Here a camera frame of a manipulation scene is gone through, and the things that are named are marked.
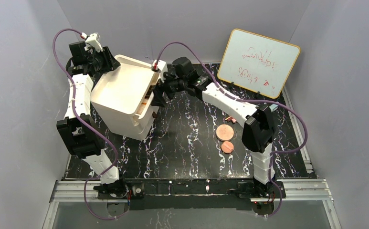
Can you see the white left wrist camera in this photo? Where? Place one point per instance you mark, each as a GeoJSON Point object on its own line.
{"type": "Point", "coordinates": [92, 40]}

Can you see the whiteboard with yellow frame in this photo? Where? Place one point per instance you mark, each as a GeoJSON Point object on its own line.
{"type": "Point", "coordinates": [257, 63]}

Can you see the white top drawer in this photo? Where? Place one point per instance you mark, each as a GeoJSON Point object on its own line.
{"type": "Point", "coordinates": [145, 105]}

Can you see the small round pink compact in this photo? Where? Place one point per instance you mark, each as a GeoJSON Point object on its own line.
{"type": "Point", "coordinates": [227, 147]}

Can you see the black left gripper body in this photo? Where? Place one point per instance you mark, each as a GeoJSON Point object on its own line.
{"type": "Point", "coordinates": [107, 59]}

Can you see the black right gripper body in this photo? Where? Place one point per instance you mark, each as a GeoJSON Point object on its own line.
{"type": "Point", "coordinates": [164, 85]}

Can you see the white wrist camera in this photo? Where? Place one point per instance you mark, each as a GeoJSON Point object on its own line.
{"type": "Point", "coordinates": [160, 68]}
{"type": "Point", "coordinates": [92, 40]}

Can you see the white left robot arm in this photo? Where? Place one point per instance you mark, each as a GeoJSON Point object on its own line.
{"type": "Point", "coordinates": [77, 130]}

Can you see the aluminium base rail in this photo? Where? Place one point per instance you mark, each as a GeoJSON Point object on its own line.
{"type": "Point", "coordinates": [292, 189]}

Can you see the light blue eraser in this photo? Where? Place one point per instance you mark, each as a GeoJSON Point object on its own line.
{"type": "Point", "coordinates": [273, 107]}

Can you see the large round pink compact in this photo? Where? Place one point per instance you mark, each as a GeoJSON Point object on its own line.
{"type": "Point", "coordinates": [224, 132]}

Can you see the white three-drawer organizer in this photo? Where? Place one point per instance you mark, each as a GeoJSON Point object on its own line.
{"type": "Point", "coordinates": [118, 94]}

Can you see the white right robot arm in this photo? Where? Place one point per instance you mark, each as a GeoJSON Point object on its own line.
{"type": "Point", "coordinates": [257, 123]}

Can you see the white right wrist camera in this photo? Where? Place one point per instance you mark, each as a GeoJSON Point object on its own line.
{"type": "Point", "coordinates": [160, 68]}

